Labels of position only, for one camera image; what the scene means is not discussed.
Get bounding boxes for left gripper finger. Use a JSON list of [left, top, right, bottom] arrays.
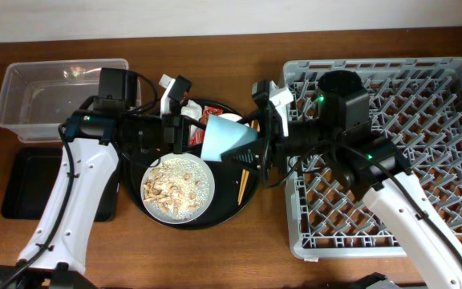
[[180, 144, 202, 155], [182, 116, 206, 130]]

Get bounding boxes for light blue cup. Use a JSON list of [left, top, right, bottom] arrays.
[[201, 115, 257, 162]]

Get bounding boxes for wooden chopstick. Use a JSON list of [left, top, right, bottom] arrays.
[[237, 169, 249, 205], [237, 120, 260, 206]]

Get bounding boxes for pink bowl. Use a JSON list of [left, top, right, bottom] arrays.
[[216, 113, 249, 128]]

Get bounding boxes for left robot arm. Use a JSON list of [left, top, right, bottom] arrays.
[[0, 67, 154, 288]]

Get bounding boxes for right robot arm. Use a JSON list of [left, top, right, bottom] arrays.
[[221, 70, 462, 288]]

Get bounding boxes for grey dishwasher rack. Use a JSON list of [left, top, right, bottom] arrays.
[[281, 57, 462, 262]]

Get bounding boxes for crumpled white napkin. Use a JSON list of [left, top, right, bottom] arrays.
[[181, 100, 203, 145]]

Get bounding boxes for red snack wrapper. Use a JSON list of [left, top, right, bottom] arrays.
[[189, 106, 224, 146]]

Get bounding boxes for round black tray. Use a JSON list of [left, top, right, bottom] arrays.
[[122, 98, 264, 231]]

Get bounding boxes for grey plate with food scraps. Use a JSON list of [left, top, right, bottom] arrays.
[[140, 153, 216, 225]]

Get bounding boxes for clear plastic bin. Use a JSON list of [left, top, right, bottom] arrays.
[[0, 59, 128, 143]]

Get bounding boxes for black rectangular tray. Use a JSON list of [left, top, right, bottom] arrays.
[[0, 146, 120, 222]]

